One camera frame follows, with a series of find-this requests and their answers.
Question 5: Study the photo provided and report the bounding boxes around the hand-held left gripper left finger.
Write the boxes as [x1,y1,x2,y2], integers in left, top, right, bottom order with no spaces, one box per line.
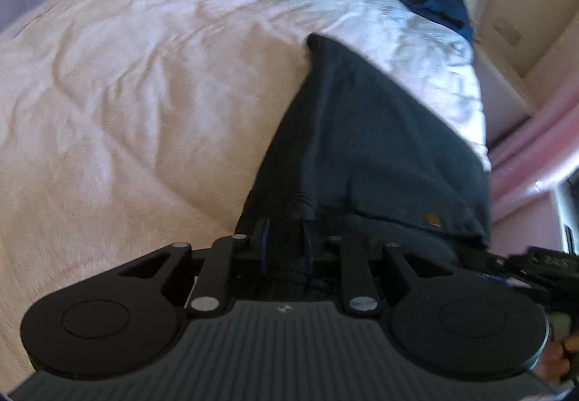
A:
[118,218,272,318]

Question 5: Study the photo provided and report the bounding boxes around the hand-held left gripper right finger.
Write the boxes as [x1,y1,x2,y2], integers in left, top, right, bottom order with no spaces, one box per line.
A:
[301,221,458,317]

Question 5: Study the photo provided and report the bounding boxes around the person's right hand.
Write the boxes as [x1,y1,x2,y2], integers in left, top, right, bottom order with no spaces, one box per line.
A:
[540,331,579,387]

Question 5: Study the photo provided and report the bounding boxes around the dark grey pants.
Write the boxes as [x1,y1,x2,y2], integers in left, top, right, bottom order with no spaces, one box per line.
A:
[234,34,494,307]

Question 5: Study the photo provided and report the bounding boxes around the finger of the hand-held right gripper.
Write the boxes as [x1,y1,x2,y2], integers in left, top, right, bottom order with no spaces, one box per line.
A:
[462,249,512,288]

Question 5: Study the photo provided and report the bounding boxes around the white textured bed blanket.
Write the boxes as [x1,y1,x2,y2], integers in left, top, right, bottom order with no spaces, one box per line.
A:
[0,0,494,397]

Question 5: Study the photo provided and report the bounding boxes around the pink foam padding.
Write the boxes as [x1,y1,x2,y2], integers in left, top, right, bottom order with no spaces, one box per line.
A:
[487,57,579,226]

